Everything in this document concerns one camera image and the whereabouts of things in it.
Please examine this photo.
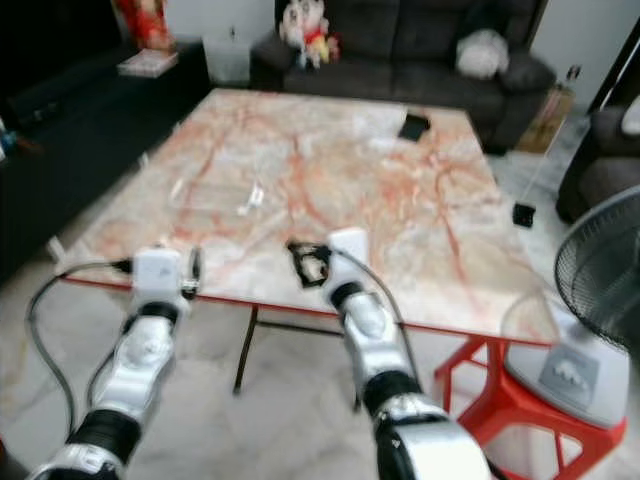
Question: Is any white cushion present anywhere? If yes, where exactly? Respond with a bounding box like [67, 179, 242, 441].
[619, 96, 640, 137]

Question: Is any small black phone stand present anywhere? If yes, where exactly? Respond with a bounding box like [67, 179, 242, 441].
[397, 112, 432, 142]

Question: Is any brown cardboard box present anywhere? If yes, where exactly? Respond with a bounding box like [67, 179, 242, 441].
[514, 84, 572, 154]

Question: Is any cartoon boy plush doll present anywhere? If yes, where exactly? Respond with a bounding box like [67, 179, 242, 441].
[279, 0, 327, 53]

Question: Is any red white magazine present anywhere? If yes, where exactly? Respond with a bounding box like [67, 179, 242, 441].
[116, 49, 180, 79]

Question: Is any black metal table leg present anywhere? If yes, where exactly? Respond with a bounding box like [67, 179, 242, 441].
[232, 304, 262, 397]

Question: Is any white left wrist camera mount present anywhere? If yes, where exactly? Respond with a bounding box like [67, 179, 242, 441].
[131, 247, 190, 304]

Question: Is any clear plastic food container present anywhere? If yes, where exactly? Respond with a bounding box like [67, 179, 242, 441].
[169, 174, 267, 217]

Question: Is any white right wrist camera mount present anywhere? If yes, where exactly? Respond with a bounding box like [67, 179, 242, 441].
[324, 227, 370, 292]

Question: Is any small plush toy cluster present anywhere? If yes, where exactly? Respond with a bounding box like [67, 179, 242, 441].
[299, 34, 342, 70]

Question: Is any red costumed figurine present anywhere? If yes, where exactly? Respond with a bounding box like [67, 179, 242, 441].
[111, 0, 174, 52]

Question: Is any black television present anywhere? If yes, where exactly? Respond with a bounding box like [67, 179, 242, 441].
[0, 0, 132, 103]

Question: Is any grey white Totoro plush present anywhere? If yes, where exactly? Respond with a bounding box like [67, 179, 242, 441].
[454, 27, 510, 80]

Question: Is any dark grey fabric sofa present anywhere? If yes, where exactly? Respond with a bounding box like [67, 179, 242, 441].
[249, 0, 558, 156]

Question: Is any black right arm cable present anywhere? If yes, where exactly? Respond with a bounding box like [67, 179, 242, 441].
[328, 244, 421, 373]

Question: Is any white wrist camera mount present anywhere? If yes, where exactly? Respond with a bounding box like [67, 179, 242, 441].
[131, 247, 190, 304]
[324, 227, 370, 292]

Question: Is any thin floor stand black base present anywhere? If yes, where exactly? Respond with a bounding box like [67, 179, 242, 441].
[511, 64, 582, 229]

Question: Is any black TV cabinet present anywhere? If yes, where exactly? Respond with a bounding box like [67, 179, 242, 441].
[0, 38, 212, 283]

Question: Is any white lace covered side table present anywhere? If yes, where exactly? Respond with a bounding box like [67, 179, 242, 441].
[201, 29, 254, 87]

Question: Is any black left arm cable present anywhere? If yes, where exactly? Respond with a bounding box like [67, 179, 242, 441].
[24, 259, 137, 443]

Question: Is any red plastic stool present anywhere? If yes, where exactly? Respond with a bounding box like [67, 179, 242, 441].
[434, 334, 627, 480]

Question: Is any black sofa cushion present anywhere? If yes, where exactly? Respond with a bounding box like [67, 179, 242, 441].
[460, 0, 516, 37]

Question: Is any white standing fan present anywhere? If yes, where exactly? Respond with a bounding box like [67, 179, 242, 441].
[499, 184, 640, 433]

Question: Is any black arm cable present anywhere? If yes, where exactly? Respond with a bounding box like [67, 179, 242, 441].
[24, 259, 137, 443]
[328, 244, 421, 373]

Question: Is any dark grey armchair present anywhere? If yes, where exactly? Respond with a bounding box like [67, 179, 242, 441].
[554, 99, 640, 227]

